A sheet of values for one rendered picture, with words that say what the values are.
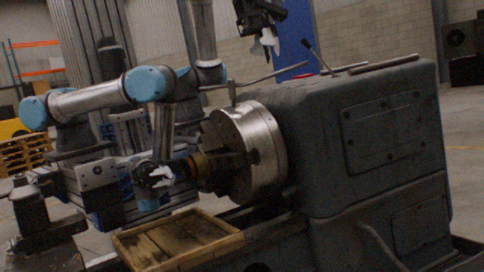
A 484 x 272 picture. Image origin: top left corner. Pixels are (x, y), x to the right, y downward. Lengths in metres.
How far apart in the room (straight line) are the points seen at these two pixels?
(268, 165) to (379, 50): 11.37
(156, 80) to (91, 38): 0.65
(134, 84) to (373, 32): 11.39
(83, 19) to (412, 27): 10.64
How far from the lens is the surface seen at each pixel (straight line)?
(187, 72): 1.92
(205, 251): 1.18
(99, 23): 2.02
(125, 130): 1.91
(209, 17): 1.88
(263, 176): 1.25
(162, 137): 1.58
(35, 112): 1.61
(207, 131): 1.36
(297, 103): 1.24
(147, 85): 1.40
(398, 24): 12.24
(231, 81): 1.30
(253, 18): 1.33
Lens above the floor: 1.35
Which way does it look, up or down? 9 degrees down
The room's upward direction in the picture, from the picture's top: 11 degrees counter-clockwise
